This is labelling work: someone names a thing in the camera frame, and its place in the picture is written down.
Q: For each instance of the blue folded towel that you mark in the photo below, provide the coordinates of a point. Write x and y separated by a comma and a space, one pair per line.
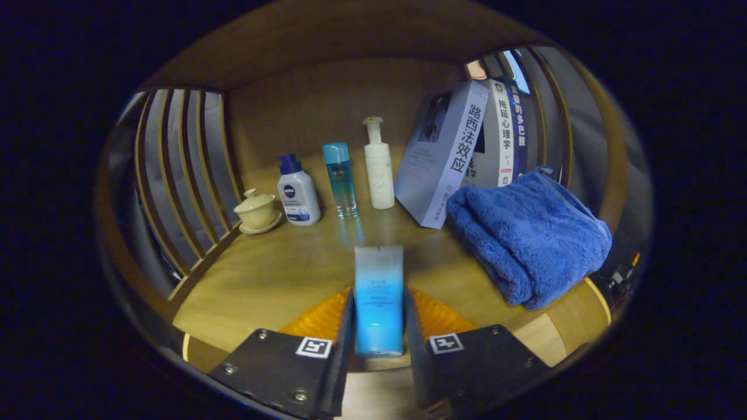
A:
531, 233

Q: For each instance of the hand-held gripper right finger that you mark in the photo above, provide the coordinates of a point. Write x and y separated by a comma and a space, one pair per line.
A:
413, 350

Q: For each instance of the wooden countertop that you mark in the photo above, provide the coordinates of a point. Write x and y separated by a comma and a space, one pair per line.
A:
280, 274

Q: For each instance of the clear blue bottle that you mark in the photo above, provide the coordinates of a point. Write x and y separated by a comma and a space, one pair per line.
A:
340, 175

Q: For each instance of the dark blue book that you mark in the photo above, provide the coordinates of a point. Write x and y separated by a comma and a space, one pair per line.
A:
519, 128

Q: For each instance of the black clamp orange tip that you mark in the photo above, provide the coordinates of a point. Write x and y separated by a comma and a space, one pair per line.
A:
624, 271

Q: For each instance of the light purple book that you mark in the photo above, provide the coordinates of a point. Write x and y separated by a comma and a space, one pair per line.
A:
443, 151

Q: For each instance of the white spine book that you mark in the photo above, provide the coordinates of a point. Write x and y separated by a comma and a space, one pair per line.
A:
501, 134

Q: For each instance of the white pump bottle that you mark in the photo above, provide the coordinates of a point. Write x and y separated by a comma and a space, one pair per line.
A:
379, 169

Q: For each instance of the wooden cabinet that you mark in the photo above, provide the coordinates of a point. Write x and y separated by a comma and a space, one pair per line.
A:
327, 99

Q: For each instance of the black backdrop cloth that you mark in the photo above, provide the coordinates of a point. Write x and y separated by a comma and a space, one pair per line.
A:
153, 146

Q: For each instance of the cream lidded teacup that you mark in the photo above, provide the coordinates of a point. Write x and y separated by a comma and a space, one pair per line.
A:
257, 210

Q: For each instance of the blue cosmetic tube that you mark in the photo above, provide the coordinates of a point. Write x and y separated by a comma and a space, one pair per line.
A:
379, 303

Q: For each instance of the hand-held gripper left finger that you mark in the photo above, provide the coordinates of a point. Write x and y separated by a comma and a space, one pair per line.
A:
345, 350

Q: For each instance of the wooden drawer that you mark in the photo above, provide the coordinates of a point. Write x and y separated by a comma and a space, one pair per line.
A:
376, 396

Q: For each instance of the white lotion bottle blue cap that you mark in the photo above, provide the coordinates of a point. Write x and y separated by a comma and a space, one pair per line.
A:
299, 195

